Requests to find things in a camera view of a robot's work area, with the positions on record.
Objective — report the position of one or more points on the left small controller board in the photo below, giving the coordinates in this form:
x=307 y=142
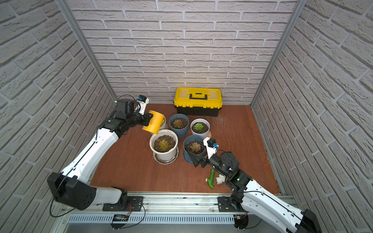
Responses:
x=119 y=221

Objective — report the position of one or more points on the reddish succulent back blue pot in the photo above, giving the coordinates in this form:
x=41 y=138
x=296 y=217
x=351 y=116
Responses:
x=179 y=123

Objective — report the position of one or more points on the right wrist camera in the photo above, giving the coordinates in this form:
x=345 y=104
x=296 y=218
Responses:
x=211 y=146

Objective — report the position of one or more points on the cream faceted pot clay soil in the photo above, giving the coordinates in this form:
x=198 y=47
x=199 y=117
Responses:
x=164 y=124

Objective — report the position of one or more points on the green hose nozzle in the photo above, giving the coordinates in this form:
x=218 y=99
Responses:
x=210 y=180

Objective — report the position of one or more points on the white pipe elbow fitting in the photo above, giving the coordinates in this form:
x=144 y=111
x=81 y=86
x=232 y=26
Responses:
x=220 y=179

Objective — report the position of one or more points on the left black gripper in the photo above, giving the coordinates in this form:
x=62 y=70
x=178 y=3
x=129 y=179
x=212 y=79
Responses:
x=146 y=119

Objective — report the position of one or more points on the white saucer large pot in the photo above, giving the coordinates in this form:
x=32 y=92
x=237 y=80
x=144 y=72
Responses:
x=164 y=162

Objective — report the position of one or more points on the pink-green succulent front blue pot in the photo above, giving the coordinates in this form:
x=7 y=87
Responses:
x=195 y=147

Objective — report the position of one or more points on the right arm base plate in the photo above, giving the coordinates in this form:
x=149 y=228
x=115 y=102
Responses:
x=227 y=204

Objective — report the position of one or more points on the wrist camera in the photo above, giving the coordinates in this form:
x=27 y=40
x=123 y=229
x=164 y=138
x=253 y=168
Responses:
x=211 y=146
x=142 y=102

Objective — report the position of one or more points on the blue-grey plant pot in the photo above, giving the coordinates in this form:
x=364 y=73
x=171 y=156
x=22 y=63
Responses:
x=186 y=144
x=179 y=132

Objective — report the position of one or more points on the yellow black toolbox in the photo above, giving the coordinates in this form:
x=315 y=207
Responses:
x=198 y=101

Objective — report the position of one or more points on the large white round pot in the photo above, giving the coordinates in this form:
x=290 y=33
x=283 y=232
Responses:
x=173 y=142

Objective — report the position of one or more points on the yellow-green succulent large pot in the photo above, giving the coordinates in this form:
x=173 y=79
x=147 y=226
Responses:
x=162 y=145

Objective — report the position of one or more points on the aluminium front rail frame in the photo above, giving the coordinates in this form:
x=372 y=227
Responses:
x=161 y=208

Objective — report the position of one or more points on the green succulent small white pot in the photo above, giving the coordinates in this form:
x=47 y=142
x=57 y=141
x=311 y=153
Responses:
x=198 y=127

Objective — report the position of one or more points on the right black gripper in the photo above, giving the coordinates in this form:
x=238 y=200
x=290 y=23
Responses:
x=198 y=158

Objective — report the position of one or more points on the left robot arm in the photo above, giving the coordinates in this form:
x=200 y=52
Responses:
x=70 y=187

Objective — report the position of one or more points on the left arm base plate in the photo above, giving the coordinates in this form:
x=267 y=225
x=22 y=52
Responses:
x=124 y=204

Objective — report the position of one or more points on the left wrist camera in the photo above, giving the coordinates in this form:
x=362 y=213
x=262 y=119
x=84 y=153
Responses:
x=142 y=102

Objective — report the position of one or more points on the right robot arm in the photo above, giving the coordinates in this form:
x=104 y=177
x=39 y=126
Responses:
x=249 y=196

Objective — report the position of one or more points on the small white ribbed pot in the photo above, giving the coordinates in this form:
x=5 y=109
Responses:
x=205 y=130

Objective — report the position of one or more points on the yellow watering can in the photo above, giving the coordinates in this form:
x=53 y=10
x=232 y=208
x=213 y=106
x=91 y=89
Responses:
x=155 y=122

